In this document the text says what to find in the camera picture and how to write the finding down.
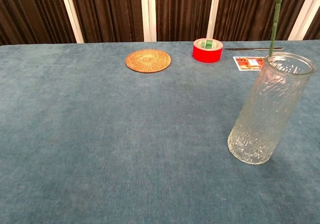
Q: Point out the pink artificial rose bouquet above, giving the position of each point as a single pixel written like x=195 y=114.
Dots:
x=277 y=17

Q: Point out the blue velvet tablecloth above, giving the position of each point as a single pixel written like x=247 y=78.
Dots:
x=100 y=139

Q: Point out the textured clear glass vase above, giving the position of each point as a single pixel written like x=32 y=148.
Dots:
x=257 y=134

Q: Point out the round woven rattan coaster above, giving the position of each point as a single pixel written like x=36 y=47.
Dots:
x=148 y=61

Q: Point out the red tape roll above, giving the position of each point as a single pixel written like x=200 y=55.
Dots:
x=206 y=55

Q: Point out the dark brown curtain panel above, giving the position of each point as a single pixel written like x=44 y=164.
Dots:
x=314 y=27
x=250 y=12
x=110 y=12
x=182 y=12
x=30 y=12

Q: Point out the red picture card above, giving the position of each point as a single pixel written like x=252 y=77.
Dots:
x=246 y=63

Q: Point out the silver butter knife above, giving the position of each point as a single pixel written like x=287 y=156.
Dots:
x=250 y=49

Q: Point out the white frame post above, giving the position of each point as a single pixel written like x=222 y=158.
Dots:
x=71 y=14
x=214 y=12
x=148 y=12
x=303 y=14

